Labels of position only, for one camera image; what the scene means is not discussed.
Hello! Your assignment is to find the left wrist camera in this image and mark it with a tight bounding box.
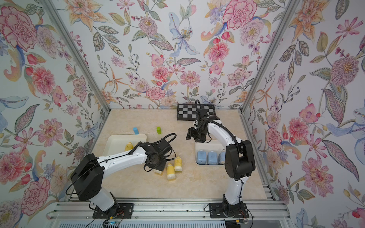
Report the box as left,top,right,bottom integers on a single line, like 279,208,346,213
154,139,172,157

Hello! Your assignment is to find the small green cylinder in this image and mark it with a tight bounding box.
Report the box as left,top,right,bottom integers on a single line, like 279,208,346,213
156,127,162,135

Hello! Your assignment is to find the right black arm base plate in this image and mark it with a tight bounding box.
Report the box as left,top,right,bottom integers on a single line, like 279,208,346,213
208,201,250,219

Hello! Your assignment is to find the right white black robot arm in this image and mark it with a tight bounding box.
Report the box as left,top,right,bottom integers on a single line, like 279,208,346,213
186,100,256,218

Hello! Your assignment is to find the white storage tray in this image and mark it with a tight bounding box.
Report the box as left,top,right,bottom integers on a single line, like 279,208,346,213
102,134,147,156
194,140,226,166

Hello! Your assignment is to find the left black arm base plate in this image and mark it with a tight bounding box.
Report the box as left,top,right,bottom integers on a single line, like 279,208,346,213
92,203,134,219

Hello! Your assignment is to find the black white checkerboard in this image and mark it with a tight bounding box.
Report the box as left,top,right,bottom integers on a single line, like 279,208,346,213
176,104,216,121

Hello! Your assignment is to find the small blue cylinder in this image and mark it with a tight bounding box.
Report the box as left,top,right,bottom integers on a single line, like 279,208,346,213
133,127,139,135

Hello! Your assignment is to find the aluminium mounting rail frame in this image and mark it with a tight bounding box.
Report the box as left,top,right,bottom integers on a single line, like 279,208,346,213
46,187,294,228

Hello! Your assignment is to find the left white storage tray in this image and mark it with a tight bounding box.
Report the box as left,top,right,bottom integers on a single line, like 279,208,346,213
102,134,147,156

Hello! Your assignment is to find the right white storage tray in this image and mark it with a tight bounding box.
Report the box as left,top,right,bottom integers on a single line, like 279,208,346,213
194,140,226,166

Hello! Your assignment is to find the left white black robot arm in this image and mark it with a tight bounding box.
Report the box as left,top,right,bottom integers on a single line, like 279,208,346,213
70,133,177,219

